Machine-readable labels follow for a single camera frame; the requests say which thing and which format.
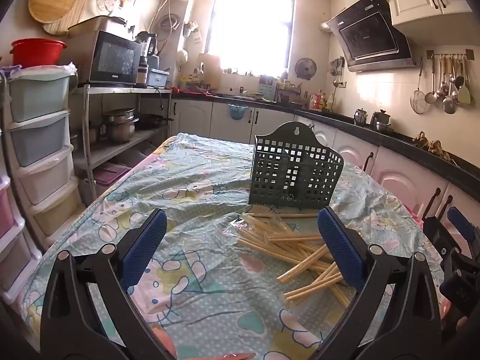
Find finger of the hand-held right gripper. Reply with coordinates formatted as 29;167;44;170
423;215;464;271
447;206;480;242

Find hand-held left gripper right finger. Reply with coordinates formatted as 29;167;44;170
311;206;441;360

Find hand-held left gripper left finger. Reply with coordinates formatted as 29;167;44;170
39;208;177;360

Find bunch of bamboo chopsticks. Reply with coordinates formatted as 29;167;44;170
234;212;361;306

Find green plastic utensil holder basket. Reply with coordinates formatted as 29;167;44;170
248;122;345;211

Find row of hanging cooking utensils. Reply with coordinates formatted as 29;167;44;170
424;54;472;115

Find white base cabinets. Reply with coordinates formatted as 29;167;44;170
170;99;480;241

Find purple lid storage box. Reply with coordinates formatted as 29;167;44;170
92;167;132;197

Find cartoon cat print tablecloth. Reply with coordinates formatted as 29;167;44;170
22;132;451;360

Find pile of ginger roots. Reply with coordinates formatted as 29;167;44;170
412;131;456;160

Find metal kitchen shelf rack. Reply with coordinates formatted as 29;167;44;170
73;84;173;211

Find stacked steel cooking pots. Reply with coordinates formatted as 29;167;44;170
101;109;140;144

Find black frying pan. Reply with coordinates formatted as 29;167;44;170
137;113;175;128

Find black stone countertop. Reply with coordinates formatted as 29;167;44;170
170;92;480;181

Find pastel plastic drawer tower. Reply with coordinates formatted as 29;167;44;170
0;174;42;304
5;65;87;248

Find cluster of condiment bottles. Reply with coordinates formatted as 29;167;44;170
307;90;336;112

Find countertop dish rack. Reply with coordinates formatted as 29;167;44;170
275;80;304;106

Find blue plastic box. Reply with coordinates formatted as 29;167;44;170
147;68;170;88

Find teal knife holder box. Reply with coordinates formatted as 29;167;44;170
259;76;278;100

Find small hanging ladles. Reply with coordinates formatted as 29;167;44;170
330;56;346;87

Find wooden cutting board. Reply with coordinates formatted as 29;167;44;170
197;53;222;89

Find black blender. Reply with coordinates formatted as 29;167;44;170
135;31;158;85

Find black microwave oven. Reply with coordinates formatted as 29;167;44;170
88;30;143;86

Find black glass range hood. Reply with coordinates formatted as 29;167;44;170
325;0;417;73

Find red plastic bucket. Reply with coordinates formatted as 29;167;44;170
10;38;68;67

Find metal roasting pan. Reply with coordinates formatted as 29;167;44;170
67;16;128;40

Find round bamboo mat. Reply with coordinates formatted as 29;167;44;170
42;0;88;36

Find kitchen window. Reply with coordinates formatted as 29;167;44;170
204;0;297;77

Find white round plastic cover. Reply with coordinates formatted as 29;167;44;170
95;0;122;14

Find wire mesh strainer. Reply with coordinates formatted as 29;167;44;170
409;58;426;114

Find utensil wall rail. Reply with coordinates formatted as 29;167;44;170
425;48;476;61

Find small round wall fan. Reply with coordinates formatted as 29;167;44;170
294;57;317;80

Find small wall mounted holder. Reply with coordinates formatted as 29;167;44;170
183;20;201;40

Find coiled hose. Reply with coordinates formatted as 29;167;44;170
159;13;182;32

